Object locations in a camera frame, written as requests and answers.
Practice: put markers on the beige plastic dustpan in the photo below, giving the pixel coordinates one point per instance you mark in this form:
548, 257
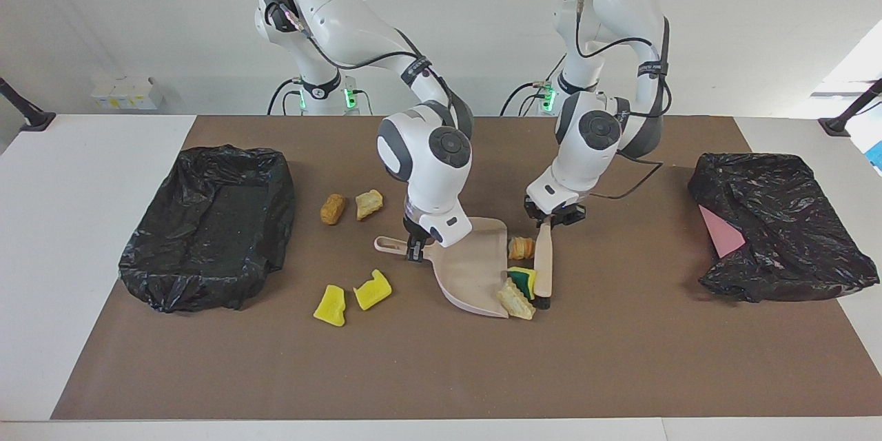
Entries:
468, 269

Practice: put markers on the black trash bag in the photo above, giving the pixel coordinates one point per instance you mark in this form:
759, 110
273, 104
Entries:
207, 234
792, 220

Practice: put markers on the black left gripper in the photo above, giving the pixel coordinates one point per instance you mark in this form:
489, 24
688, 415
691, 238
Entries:
551, 213

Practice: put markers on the brown nugget chunk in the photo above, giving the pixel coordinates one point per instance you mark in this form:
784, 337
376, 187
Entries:
333, 209

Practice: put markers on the pink bin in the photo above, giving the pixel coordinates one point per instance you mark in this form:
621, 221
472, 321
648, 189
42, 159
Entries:
720, 234

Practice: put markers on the large pale layered chunk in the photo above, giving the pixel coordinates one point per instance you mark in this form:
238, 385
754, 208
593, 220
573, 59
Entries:
517, 302

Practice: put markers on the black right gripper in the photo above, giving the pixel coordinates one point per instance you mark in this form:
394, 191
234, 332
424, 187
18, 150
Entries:
415, 231

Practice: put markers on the brown table mat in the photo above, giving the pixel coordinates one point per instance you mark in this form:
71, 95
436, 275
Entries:
482, 372

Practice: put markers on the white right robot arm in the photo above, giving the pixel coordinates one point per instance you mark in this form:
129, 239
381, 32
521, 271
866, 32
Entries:
344, 7

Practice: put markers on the pale yellow jagged chunk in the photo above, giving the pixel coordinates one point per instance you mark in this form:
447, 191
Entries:
368, 204

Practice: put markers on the blue object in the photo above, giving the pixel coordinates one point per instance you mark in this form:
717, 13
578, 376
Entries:
876, 155

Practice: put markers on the white cardboard box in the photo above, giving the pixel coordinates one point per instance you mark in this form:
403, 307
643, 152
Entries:
127, 93

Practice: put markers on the notched yellow sponge piece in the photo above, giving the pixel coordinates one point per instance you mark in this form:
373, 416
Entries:
372, 291

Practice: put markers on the beige brush black bristles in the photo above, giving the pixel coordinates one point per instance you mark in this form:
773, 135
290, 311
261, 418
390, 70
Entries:
544, 262

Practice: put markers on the black stand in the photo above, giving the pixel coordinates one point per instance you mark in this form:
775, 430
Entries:
34, 120
837, 125

